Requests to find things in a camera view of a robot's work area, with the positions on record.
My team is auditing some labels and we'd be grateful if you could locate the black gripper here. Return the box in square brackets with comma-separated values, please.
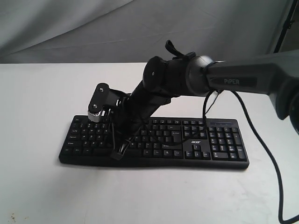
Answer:
[111, 92, 171, 161]

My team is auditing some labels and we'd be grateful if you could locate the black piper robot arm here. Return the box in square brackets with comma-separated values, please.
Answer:
[111, 41, 299, 160]

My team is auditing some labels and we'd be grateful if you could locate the black acer keyboard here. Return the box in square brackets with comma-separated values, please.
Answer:
[59, 115, 249, 169]

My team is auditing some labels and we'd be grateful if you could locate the grey backdrop cloth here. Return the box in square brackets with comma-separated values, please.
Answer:
[0, 0, 292, 63]

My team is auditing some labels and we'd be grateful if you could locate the black tripod stand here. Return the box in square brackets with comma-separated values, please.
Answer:
[273, 0, 298, 53]

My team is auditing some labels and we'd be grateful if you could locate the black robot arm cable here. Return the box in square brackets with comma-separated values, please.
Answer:
[161, 90, 299, 224]

